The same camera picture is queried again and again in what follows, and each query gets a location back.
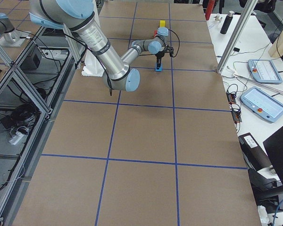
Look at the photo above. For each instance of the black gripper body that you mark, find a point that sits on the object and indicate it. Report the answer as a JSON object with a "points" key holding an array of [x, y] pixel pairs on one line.
{"points": [[159, 55]]}

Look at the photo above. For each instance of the blue cube block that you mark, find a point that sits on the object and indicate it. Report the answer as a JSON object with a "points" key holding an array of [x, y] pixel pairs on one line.
{"points": [[158, 69]]}

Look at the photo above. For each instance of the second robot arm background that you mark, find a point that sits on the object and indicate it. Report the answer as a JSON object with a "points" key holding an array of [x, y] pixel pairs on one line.
{"points": [[5, 24]]}

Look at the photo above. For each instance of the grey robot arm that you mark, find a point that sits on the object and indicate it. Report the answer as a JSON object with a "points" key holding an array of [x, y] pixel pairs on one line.
{"points": [[79, 17]]}

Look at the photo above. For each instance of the yellow cube block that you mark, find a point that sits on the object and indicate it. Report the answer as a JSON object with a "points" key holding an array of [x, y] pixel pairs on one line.
{"points": [[162, 23]]}

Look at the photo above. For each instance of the black water bottle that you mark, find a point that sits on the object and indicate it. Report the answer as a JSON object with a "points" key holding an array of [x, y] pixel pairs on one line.
{"points": [[227, 22]]}

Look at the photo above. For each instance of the red fire extinguisher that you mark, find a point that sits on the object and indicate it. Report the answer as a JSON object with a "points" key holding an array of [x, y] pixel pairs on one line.
{"points": [[209, 9]]}

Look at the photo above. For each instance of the teach pendant near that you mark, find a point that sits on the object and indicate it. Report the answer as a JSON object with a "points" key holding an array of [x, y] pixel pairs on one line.
{"points": [[262, 104]]}

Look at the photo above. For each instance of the teach pendant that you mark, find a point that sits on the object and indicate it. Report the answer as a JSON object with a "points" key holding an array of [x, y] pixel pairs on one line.
{"points": [[264, 71], [262, 104]]}

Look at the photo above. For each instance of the teach pendant far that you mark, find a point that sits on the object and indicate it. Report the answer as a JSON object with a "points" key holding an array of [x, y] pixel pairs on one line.
{"points": [[264, 71]]}

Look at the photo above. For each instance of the black cardboard box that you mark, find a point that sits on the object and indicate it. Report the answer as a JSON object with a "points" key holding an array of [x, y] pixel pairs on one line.
{"points": [[254, 155]]}

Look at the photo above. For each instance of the black monitor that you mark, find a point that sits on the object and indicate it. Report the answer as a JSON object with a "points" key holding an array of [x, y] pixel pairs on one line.
{"points": [[274, 148]]}

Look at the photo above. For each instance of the white power strip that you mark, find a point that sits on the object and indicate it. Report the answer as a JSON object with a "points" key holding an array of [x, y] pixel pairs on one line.
{"points": [[16, 138]]}

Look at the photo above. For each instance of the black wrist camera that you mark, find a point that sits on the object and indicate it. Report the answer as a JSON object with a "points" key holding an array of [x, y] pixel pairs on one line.
{"points": [[170, 51]]}

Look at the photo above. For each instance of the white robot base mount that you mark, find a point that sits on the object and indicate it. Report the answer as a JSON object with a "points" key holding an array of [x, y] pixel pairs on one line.
{"points": [[92, 67]]}

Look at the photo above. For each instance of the aluminium frame post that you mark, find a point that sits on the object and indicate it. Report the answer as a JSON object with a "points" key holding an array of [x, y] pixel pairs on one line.
{"points": [[243, 19]]}

